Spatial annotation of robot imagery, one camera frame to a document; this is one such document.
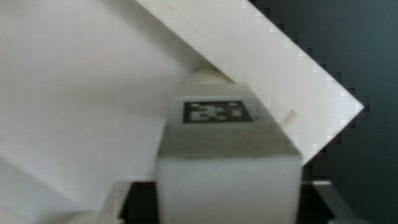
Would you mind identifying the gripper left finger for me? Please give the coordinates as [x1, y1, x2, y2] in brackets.
[100, 181, 161, 224]

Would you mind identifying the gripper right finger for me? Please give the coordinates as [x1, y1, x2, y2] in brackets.
[299, 180, 372, 224]

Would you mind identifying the white leg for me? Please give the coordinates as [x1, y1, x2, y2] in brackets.
[157, 70, 303, 224]

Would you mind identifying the white square tabletop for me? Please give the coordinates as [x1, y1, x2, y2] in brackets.
[0, 0, 363, 224]

